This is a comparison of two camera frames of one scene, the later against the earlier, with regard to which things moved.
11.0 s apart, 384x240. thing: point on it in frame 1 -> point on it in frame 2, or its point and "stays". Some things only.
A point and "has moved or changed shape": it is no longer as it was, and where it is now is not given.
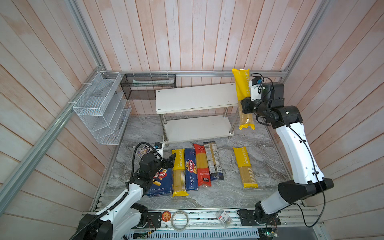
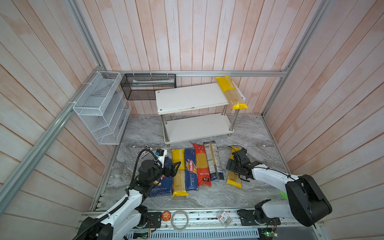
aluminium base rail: (188, 219) stays
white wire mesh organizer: (102, 104) stays
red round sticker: (166, 216) stays
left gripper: (166, 165) -> (173, 171)
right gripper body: (248, 107) -> (232, 166)
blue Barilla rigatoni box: (161, 183) stays
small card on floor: (143, 151) stays
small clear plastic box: (224, 219) stays
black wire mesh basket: (143, 86) stays
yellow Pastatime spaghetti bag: (244, 164) has moved or changed shape
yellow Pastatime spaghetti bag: (242, 83) -> (232, 92)
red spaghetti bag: (203, 168) stays
